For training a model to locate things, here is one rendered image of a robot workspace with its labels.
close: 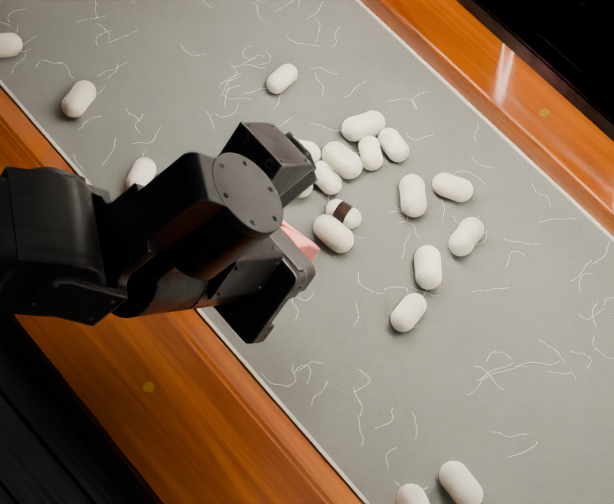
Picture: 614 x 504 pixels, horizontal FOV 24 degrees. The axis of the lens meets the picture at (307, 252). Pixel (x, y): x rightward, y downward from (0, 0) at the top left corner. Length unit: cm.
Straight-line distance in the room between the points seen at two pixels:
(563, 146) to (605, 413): 23
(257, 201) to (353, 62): 41
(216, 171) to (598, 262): 41
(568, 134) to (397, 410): 28
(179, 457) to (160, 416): 4
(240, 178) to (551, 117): 41
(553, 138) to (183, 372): 36
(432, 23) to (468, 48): 4
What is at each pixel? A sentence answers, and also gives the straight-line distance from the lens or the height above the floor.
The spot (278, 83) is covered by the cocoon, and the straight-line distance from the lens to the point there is 123.
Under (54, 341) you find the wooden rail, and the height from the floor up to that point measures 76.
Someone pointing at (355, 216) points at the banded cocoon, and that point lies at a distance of 116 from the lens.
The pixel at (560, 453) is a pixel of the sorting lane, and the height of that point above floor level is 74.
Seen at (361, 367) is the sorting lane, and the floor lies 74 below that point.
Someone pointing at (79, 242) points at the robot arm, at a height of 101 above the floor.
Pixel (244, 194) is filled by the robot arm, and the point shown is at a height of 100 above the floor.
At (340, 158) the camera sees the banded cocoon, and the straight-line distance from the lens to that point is 118.
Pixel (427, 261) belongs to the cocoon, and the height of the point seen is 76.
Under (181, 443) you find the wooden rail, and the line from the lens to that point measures 106.
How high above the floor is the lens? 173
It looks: 59 degrees down
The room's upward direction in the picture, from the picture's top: straight up
